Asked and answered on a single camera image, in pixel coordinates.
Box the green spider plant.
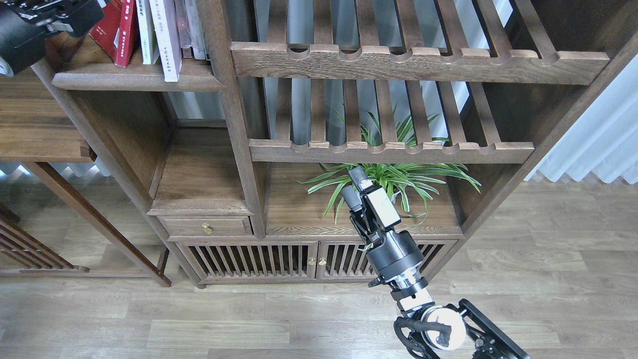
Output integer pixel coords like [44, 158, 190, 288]
[294, 112, 481, 224]

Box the plastic wrapped book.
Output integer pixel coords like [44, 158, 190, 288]
[185, 0, 197, 48]

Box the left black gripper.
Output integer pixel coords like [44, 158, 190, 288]
[0, 0, 105, 76]

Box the dark wooden bookshelf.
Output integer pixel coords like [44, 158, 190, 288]
[9, 0, 637, 286]

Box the white curtain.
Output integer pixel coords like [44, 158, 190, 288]
[525, 56, 638, 184]

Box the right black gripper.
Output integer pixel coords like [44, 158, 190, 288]
[341, 167, 425, 288]

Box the yellow green book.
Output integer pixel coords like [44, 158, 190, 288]
[136, 0, 160, 64]

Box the white lavender book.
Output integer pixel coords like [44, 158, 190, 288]
[150, 0, 182, 82]

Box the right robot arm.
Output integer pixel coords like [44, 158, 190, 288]
[341, 167, 528, 359]

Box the red cover book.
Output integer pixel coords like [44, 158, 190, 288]
[89, 0, 138, 67]

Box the white upright book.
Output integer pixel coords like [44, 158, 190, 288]
[193, 0, 210, 61]

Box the brown upright book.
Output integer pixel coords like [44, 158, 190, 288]
[174, 0, 192, 48]

